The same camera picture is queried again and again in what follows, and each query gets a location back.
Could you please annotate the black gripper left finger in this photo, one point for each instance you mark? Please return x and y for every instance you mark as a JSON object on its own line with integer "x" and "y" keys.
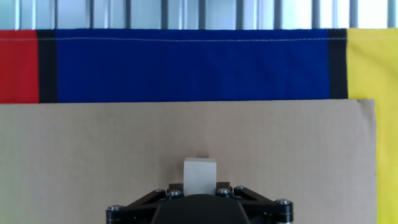
{"x": 140, "y": 205}

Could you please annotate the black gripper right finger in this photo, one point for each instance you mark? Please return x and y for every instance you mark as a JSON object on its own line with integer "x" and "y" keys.
{"x": 264, "y": 205}

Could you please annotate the cream wooden cube block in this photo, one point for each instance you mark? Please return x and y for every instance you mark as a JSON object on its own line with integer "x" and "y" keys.
{"x": 199, "y": 175}

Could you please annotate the colour block patterned cloth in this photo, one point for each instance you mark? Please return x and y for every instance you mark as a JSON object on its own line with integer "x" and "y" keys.
{"x": 186, "y": 65}

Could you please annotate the brown cardboard sheet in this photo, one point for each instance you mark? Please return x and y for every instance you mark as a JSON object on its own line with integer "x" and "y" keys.
{"x": 155, "y": 149}

